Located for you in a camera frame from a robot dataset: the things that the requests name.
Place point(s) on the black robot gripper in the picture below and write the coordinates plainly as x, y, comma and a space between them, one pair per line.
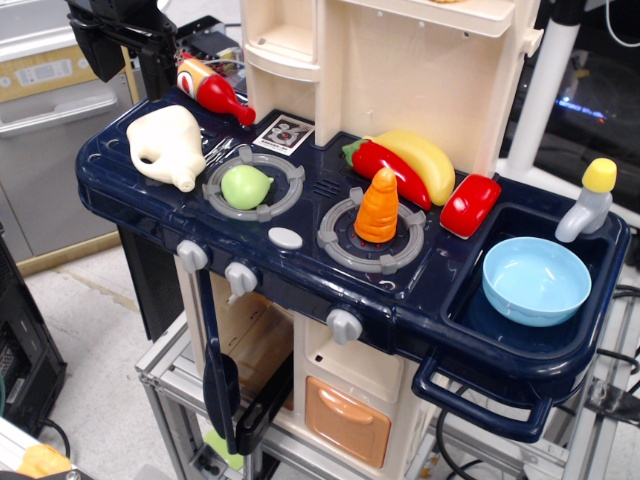
104, 28

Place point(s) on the orange toy carrot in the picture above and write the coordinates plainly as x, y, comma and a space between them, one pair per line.
376, 221

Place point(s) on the light blue plastic bowl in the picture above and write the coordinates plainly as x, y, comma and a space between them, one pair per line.
534, 282

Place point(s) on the black electronics box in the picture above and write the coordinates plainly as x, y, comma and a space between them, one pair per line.
206, 39

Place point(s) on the red toy ketchup bottle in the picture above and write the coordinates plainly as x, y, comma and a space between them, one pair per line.
211, 90

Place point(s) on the cream toy jug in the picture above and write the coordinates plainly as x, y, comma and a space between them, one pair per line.
166, 146

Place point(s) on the grey metal cabinet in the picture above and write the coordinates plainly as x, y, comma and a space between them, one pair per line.
51, 104

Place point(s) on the left grey stove burner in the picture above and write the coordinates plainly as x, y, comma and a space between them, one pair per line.
285, 191

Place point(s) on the grey stove burner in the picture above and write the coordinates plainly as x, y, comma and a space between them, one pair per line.
285, 191
337, 237

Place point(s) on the black white sticker label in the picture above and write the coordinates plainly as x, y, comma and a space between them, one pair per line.
284, 135

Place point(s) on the green toy pear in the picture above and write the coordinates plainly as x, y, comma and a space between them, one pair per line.
244, 187

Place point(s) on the left grey stove knob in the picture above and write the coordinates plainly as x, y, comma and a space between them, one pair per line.
192, 256

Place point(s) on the grey stove knob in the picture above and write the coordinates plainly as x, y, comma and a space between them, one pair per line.
345, 326
192, 256
241, 279

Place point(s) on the grey oval button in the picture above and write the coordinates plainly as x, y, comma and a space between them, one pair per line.
284, 238

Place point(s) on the red toy chili pepper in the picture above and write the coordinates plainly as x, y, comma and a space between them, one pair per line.
366, 158

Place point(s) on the middle grey stove knob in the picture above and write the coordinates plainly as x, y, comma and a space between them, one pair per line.
241, 279

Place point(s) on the right grey stove burner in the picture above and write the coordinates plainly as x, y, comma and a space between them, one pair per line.
337, 237

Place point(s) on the cream toy kitchen back panel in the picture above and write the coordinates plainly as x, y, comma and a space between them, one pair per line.
447, 71

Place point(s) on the yellow toy banana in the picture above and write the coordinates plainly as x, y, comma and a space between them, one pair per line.
427, 160

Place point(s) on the right grey stove knob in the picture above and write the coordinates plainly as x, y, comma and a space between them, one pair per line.
345, 326

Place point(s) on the navy toy spatula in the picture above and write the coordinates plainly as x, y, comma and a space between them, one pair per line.
220, 386

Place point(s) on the black computer case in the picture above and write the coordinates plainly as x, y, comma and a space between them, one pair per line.
32, 369

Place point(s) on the navy toy kitchen countertop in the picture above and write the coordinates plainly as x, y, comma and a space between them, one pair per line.
432, 310

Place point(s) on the black toy oven door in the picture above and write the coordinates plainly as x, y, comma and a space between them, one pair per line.
259, 415

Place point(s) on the orange toy drawer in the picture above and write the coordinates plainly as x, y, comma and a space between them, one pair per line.
346, 423

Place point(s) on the white pole stand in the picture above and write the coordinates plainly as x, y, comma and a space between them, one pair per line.
536, 94

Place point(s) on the black monitor screen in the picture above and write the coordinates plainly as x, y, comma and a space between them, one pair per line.
596, 112

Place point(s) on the grey yellow toy faucet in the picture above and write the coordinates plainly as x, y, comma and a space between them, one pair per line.
594, 201

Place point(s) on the navy towel bar handle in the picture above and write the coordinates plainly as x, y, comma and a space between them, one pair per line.
527, 431

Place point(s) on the aluminium frame stand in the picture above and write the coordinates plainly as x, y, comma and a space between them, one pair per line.
259, 335

